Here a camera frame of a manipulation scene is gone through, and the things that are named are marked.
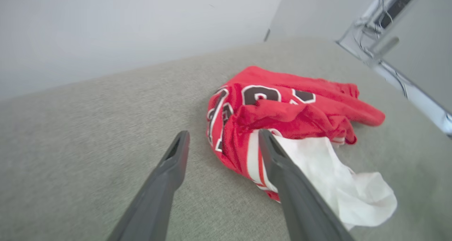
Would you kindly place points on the red white basketball jersey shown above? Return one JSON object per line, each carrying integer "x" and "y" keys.
{"x": 282, "y": 117}

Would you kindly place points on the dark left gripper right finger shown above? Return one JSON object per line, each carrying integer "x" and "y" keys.
{"x": 300, "y": 202}

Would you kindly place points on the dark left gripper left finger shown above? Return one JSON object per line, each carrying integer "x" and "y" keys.
{"x": 160, "y": 191}

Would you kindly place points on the silver metal frame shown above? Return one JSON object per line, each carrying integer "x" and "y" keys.
{"x": 420, "y": 96}

